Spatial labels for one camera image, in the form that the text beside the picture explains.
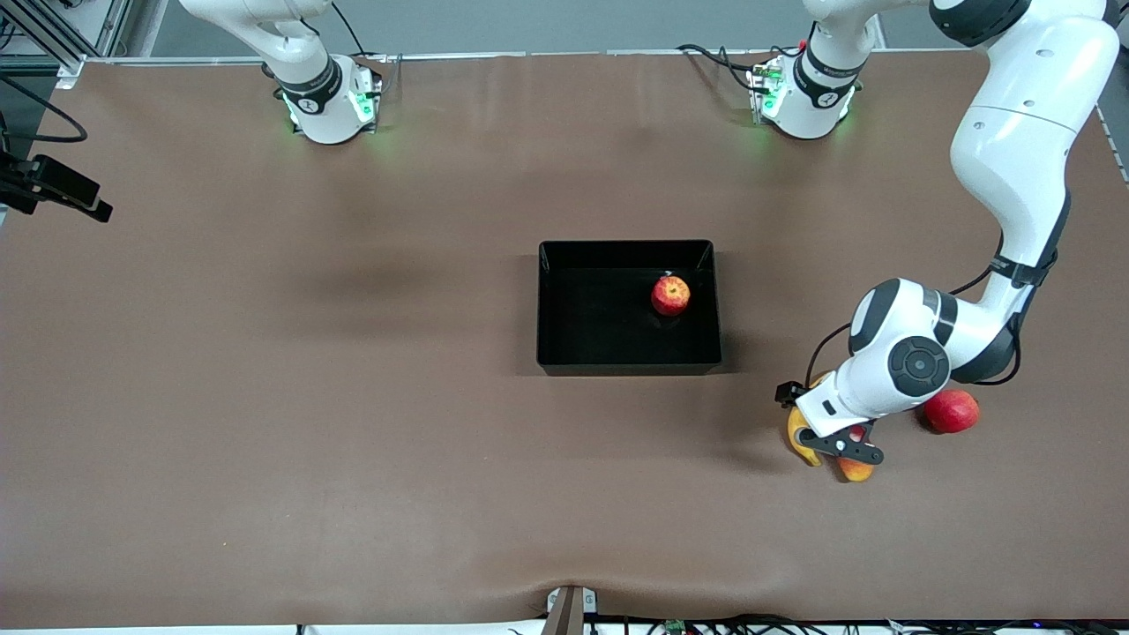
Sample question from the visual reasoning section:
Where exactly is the black arm base cable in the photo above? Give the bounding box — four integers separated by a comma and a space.
676, 42, 761, 91
328, 0, 389, 63

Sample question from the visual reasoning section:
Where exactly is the black plastic box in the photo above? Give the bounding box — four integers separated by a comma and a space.
536, 239, 724, 377

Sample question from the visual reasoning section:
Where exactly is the aluminium frame profile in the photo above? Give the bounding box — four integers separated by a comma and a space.
0, 0, 133, 90

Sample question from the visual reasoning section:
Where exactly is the red yellow mango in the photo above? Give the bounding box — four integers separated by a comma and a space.
836, 426, 877, 485

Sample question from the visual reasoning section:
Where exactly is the yellow banana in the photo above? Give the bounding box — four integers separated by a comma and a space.
787, 374, 832, 467

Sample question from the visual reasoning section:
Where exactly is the grey table clamp bracket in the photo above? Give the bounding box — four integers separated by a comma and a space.
544, 586, 599, 635

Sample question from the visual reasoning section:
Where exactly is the red yellow apple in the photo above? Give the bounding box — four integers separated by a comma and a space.
651, 275, 692, 317

